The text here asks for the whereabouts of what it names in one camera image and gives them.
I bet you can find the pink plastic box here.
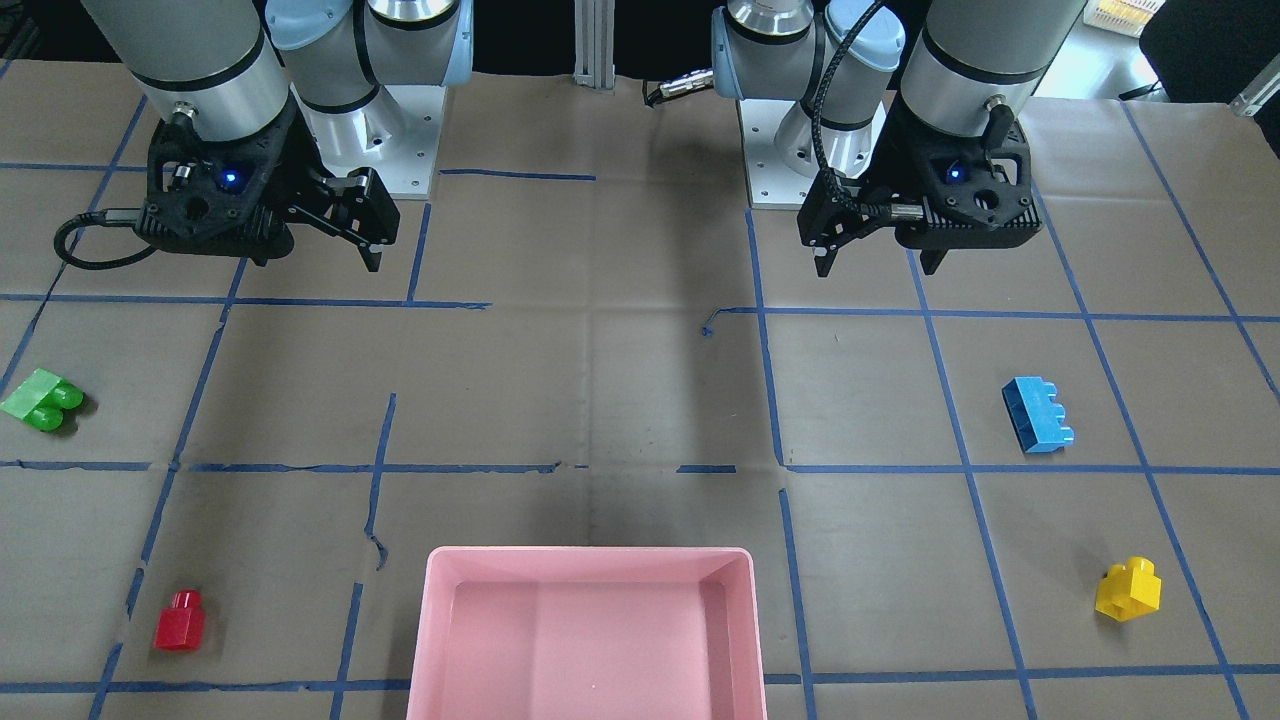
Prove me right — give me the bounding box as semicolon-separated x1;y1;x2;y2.
407;546;767;719

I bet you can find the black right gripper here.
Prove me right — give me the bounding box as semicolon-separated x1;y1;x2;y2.
134;99;401;273

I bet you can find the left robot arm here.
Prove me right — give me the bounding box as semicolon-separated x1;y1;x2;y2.
710;1;1084;277

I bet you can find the yellow toy block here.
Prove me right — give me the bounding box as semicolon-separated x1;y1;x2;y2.
1094;556;1164;623

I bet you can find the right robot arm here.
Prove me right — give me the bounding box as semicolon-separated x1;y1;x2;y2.
52;1;475;272

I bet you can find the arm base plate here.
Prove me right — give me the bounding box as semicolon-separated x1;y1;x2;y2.
301;85;449;201
735;97;870;211

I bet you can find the red toy block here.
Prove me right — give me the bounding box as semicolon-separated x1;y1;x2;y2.
151;589;206;652

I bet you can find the blue toy block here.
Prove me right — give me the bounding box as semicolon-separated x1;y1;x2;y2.
1002;375;1076;454

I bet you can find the black braided cable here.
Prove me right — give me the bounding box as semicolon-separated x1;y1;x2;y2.
810;0;893;217

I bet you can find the aluminium frame post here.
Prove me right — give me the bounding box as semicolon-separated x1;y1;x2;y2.
572;0;616;94

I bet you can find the green toy block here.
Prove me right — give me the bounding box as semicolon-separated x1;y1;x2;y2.
1;368;84;432

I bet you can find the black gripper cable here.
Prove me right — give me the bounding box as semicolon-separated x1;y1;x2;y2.
52;208;161;272

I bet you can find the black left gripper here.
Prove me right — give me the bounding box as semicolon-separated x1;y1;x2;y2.
797;95;1043;278

